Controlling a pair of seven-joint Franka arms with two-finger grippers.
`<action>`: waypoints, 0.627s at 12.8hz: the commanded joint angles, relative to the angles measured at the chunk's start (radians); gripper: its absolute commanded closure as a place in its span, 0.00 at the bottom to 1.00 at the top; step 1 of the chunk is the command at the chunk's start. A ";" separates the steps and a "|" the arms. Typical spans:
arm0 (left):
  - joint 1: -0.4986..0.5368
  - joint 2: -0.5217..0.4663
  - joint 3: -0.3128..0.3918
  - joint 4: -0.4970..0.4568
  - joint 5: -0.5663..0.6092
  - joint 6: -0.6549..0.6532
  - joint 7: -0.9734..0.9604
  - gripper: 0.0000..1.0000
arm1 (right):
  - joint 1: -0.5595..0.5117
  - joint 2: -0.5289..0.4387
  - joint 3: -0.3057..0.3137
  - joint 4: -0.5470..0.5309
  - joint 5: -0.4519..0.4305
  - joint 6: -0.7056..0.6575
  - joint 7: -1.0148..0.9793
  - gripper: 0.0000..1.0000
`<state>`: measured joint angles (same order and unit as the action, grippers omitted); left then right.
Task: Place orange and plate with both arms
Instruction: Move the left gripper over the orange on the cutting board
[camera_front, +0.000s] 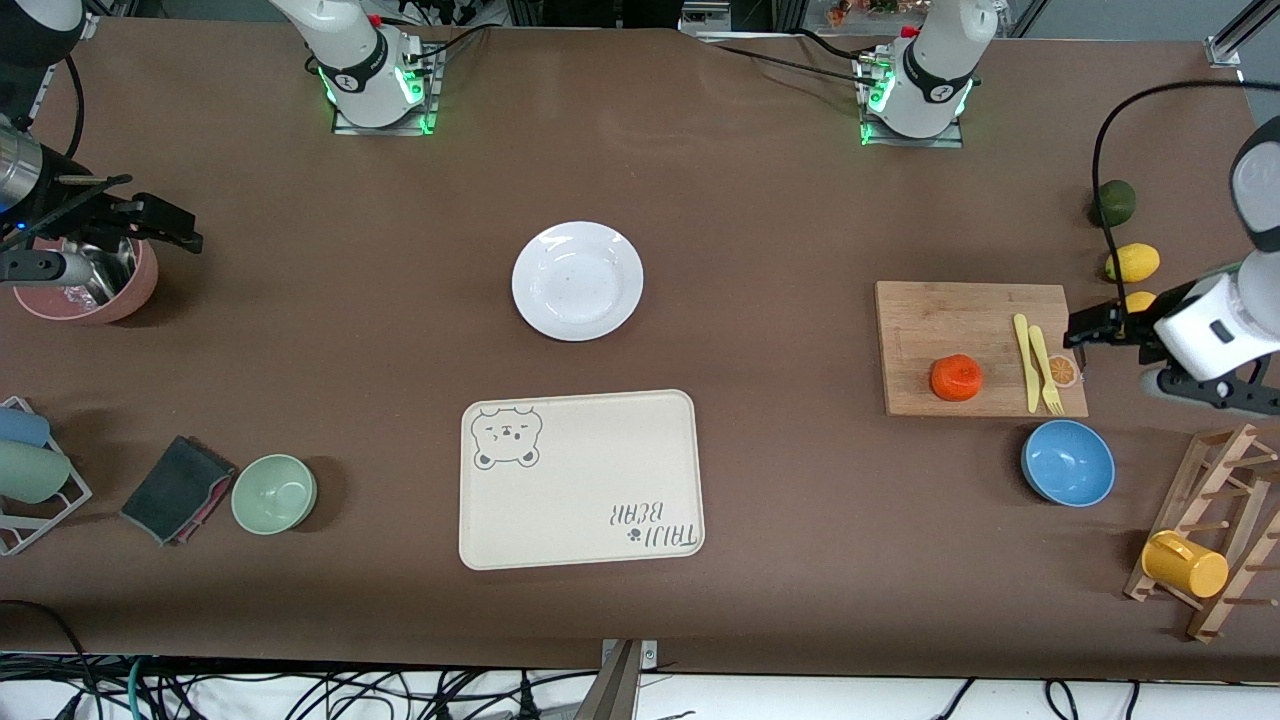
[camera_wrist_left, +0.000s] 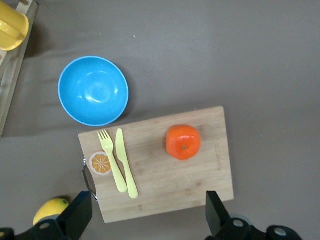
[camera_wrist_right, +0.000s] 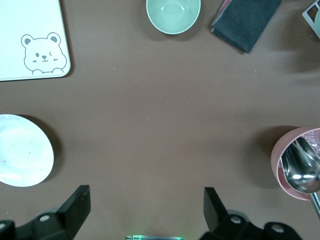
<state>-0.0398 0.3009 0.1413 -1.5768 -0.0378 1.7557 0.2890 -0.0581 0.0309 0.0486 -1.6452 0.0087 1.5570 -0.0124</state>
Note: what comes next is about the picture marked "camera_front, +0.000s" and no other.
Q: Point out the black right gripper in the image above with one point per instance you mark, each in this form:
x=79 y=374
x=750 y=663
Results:
x=88 y=212

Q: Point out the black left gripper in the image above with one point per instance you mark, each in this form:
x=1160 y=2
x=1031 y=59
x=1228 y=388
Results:
x=1128 y=326

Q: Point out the orange mandarin fruit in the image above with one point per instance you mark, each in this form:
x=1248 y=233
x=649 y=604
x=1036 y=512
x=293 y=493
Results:
x=956 y=378

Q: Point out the white round plate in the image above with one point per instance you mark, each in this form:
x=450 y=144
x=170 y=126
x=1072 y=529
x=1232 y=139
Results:
x=578 y=282

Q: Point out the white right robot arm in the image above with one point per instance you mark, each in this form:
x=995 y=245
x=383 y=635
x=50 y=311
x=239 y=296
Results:
x=350 y=60

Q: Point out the yellow lemon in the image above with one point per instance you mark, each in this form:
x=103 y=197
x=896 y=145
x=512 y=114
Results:
x=1132 y=262
x=1141 y=301

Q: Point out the toy orange slice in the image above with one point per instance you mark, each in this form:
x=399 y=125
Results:
x=1066 y=372

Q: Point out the metal scoop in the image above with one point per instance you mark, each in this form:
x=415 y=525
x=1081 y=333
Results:
x=105 y=270

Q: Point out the yellow plastic fork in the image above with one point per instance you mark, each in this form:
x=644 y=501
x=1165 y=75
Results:
x=1048 y=385

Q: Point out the yellow plastic knife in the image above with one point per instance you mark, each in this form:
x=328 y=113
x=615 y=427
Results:
x=1027 y=370

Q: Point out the pink bowl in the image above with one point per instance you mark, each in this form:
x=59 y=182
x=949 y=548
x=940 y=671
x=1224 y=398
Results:
x=120 y=295

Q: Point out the dark green lime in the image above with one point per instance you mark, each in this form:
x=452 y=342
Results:
x=1115 y=203

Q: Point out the blue bowl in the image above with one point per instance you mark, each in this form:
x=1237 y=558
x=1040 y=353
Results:
x=1068 y=463

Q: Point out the wooden cutting board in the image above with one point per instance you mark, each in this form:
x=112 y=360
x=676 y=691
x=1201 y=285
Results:
x=940 y=320

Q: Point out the wooden peg drying rack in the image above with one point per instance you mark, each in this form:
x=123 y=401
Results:
x=1225 y=480

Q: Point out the blue cup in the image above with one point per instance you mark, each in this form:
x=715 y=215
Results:
x=22 y=427

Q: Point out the yellow plastic mug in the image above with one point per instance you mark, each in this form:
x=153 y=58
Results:
x=1185 y=565

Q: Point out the pale green cup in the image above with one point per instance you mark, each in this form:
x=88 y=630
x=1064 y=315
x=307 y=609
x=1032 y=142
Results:
x=30 y=472

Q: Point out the dark grey folded cloth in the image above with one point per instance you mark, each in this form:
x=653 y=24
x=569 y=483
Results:
x=175 y=490

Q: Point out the pale green bowl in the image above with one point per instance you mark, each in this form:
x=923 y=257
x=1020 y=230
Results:
x=274 y=494

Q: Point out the cream bear print tray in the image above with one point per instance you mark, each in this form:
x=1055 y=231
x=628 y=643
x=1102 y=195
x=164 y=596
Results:
x=580 y=480

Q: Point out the aluminium frame profile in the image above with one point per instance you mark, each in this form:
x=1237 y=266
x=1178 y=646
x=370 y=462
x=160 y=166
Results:
x=1225 y=50

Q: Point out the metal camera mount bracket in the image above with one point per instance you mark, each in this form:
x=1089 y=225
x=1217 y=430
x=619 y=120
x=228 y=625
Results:
x=620 y=690

